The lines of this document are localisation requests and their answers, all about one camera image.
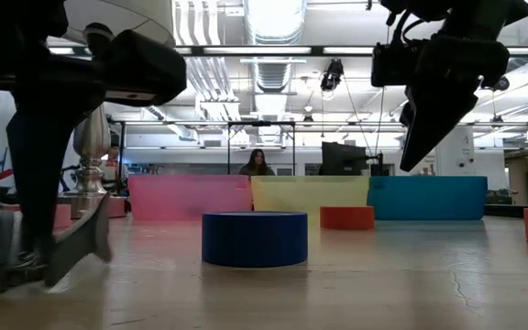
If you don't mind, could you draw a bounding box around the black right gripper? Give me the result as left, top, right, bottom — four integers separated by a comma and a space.
399, 32, 512, 173

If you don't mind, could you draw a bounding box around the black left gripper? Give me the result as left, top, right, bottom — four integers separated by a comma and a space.
5, 49, 109, 270

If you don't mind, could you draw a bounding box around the pink tape roll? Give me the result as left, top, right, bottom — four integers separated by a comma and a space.
0, 203, 73, 231

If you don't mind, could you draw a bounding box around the blue tape roll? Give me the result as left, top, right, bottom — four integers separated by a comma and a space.
201, 211, 309, 270

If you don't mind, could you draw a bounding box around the white round column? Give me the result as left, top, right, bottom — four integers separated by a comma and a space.
435, 126, 476, 178

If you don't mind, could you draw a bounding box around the blue translucent bin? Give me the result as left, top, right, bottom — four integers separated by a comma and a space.
367, 176, 489, 222

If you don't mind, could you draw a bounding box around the black monitor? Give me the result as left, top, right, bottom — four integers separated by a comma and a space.
321, 141, 369, 177

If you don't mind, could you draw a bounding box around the yellow translucent bin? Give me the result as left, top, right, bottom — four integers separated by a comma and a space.
250, 176, 371, 226

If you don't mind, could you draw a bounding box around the pink translucent bin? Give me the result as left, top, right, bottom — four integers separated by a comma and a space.
128, 174, 254, 223

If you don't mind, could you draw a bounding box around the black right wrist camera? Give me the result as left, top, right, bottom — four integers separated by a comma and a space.
370, 38, 430, 89

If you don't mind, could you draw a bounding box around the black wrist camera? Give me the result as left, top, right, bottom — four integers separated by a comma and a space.
370, 38, 430, 89
101, 29, 188, 107

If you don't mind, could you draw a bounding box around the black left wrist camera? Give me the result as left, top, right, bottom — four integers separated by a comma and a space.
101, 29, 188, 107

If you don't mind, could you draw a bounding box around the silver ventilation duct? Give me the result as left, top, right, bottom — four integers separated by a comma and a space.
244, 0, 307, 146

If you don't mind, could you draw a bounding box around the black metal frame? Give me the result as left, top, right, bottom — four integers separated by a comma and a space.
225, 120, 297, 178

